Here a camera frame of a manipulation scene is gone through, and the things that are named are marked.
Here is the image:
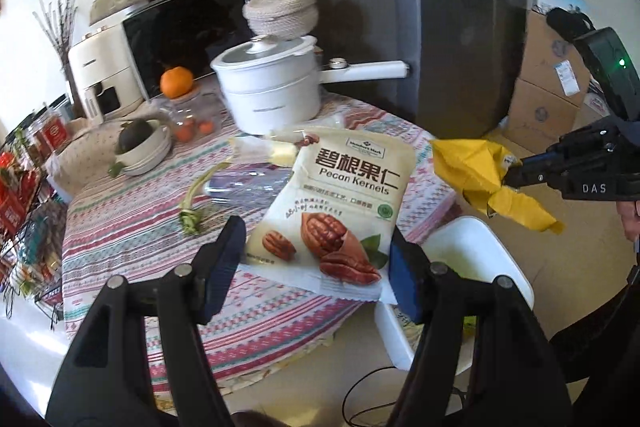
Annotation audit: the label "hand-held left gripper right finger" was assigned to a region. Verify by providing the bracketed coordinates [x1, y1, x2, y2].
[389, 227, 573, 427]

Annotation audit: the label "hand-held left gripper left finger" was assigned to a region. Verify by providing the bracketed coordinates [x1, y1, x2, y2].
[45, 216, 247, 427]

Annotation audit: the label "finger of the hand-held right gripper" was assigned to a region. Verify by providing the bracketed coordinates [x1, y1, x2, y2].
[505, 117, 626, 185]
[500, 179, 563, 204]

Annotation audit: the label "yellow wrapper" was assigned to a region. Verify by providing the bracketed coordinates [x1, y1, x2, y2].
[430, 138, 566, 235]

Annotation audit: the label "white pecan bag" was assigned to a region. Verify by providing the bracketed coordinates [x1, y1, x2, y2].
[239, 127, 416, 305]

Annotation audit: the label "person's right hand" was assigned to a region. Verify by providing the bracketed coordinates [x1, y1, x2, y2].
[616, 200, 640, 240]

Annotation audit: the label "large cardboard box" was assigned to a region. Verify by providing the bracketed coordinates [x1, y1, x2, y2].
[507, 77, 586, 152]

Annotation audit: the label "green vegetable stalk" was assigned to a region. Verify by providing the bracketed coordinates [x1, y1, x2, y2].
[179, 162, 232, 235]

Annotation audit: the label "labelled cardboard box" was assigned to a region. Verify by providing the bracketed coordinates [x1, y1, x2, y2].
[520, 9, 593, 98]

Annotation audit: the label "black bag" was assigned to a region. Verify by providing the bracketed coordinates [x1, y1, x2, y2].
[545, 7, 596, 42]

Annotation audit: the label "clear plastic bag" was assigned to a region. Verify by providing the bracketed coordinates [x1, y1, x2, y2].
[205, 167, 296, 208]
[229, 134, 301, 166]

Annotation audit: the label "stacked white bowls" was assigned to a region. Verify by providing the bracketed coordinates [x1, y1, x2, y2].
[116, 124, 173, 176]

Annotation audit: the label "person's dark trousers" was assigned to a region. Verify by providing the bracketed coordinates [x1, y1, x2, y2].
[547, 257, 640, 383]

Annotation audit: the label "glass jar of small oranges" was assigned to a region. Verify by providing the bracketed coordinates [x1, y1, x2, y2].
[167, 89, 221, 142]

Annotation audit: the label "dark avocado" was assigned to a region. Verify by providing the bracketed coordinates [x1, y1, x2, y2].
[116, 119, 153, 154]

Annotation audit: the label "grey refrigerator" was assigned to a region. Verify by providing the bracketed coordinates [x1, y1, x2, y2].
[285, 0, 532, 140]

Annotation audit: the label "white electric pot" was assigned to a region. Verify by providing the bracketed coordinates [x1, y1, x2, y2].
[212, 57, 411, 135]

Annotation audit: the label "cream lace cloth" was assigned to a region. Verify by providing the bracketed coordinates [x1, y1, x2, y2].
[45, 117, 166, 195]

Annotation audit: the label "orange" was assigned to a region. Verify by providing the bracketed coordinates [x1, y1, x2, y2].
[160, 66, 194, 98]

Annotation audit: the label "red snack packets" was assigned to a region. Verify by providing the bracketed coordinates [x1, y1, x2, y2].
[0, 154, 41, 233]

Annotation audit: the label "white pot lid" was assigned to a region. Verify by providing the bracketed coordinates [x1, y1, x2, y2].
[210, 34, 318, 75]

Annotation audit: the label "white air fryer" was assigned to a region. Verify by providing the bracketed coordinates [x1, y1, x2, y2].
[67, 27, 148, 120]

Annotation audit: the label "white microwave oven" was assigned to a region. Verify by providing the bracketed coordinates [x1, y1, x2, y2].
[90, 0, 301, 100]

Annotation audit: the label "dried branches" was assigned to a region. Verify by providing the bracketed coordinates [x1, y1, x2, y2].
[32, 0, 86, 68]

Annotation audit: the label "black floor cable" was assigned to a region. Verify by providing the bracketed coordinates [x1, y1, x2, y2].
[342, 364, 471, 427]

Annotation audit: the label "black wire rack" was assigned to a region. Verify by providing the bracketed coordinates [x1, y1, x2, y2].
[0, 147, 68, 333]

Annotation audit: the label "woven rope basket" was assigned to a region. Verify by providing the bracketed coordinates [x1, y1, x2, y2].
[242, 0, 318, 40]

